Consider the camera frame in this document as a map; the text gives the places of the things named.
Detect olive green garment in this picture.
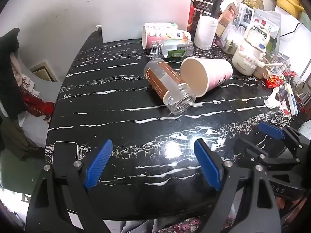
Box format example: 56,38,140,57
0,116,40,162

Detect black smartphone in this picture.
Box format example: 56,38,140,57
52,141,81,178

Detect cream kettle with cartoon figure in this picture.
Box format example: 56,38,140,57
232,21,271,76

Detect floral cloth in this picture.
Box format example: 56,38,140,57
155,217,235,233

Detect gold round ornament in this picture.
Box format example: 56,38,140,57
241,0,264,10

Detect red bottle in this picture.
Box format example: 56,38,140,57
188,4,195,32

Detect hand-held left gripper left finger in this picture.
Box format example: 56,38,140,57
25,139,113,233

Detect crumpled white tissue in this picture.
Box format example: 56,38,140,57
264,88,283,109

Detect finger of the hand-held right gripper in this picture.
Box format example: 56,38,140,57
258,122,311,156
234,138,302,174

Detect yellow plastic container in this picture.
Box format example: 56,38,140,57
276,0,306,18

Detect pink and white paper cup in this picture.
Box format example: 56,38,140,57
180,57,234,98

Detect dark garment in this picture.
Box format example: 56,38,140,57
0,28,25,120

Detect white plastic board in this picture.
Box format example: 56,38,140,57
97,0,193,43

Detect printed cartoon paper cup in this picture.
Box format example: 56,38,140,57
142,22,192,50

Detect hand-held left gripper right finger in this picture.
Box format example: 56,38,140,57
194,138,285,233

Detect clear jar with green label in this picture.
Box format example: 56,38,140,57
150,38,194,59

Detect white packet with round logos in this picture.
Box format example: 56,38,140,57
253,8,282,52

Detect blue and white small box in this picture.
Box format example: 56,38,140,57
283,84,300,116

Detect clear jar with brown label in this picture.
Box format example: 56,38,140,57
143,58,196,115

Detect red plaid cloth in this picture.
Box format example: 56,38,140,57
20,76,56,124

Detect black and white photo packet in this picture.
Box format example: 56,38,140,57
238,3,255,28

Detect white paper roll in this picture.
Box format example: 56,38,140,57
194,16,219,50

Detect red candy wrapper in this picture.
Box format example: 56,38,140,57
264,75,285,88

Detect clear acrylic box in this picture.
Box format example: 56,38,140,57
267,50,291,76

